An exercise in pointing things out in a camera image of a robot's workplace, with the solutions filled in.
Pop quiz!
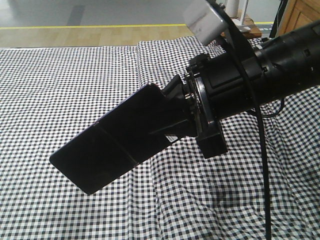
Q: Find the checkered folded quilt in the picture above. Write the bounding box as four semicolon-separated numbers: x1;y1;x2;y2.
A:
137;34;320;116

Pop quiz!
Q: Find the white lamp base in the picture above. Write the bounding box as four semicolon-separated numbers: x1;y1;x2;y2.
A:
228;0;251;33

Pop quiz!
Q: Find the black pink smartphone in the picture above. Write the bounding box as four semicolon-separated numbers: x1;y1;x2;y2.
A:
49;83;177;195

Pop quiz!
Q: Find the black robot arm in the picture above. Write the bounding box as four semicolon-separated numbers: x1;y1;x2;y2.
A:
148;21;320;158

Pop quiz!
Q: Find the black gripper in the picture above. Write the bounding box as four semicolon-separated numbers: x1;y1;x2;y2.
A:
148;53;255;159

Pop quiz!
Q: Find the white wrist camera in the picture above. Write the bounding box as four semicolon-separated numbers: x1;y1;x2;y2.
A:
183;0;228;46

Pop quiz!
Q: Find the wooden nightstand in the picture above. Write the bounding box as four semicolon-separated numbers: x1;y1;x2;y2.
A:
238;14;262;39

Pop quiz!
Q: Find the checkered bed sheet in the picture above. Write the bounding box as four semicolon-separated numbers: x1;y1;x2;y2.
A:
0;46;320;240

